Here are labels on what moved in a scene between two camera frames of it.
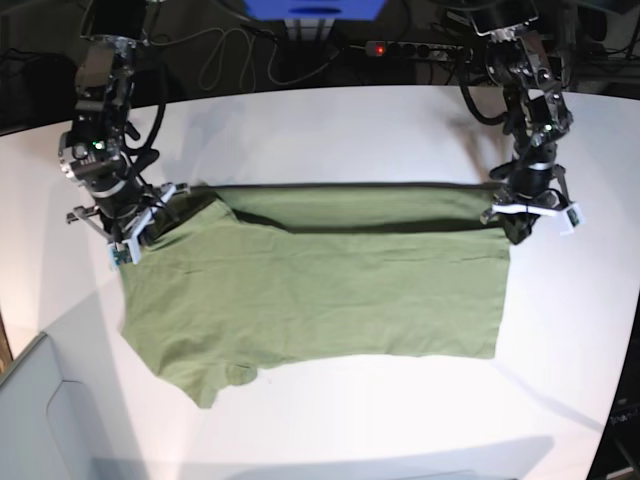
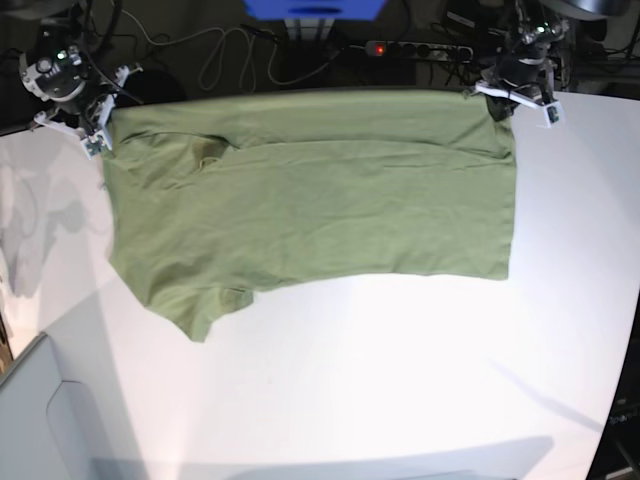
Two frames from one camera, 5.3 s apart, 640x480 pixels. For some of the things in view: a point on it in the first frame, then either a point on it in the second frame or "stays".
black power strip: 423,50 stays
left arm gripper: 120,214 → 82,101
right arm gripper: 533,187 → 525,73
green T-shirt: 243,273 → 214,197
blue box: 279,10 stays
